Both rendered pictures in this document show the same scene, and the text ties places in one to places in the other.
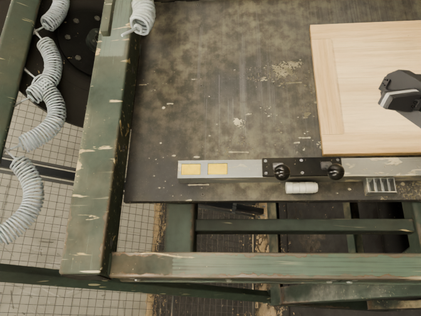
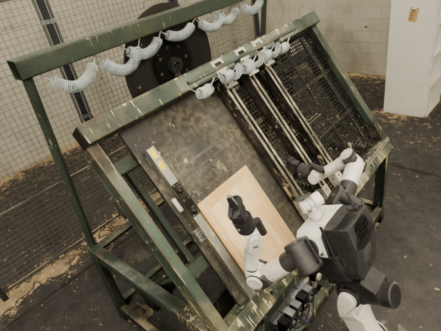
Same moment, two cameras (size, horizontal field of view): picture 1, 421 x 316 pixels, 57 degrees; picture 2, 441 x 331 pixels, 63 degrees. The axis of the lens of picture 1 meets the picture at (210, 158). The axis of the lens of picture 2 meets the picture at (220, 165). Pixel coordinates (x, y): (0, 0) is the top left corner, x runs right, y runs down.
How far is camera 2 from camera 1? 0.86 m
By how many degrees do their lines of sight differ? 16
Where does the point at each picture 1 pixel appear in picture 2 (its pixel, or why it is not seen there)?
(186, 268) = (114, 178)
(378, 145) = (214, 224)
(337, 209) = not seen: hidden behind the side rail
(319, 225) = (165, 224)
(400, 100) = (231, 201)
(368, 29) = (258, 190)
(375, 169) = (204, 228)
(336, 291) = (126, 271)
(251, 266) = (133, 204)
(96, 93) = (158, 90)
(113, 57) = (178, 87)
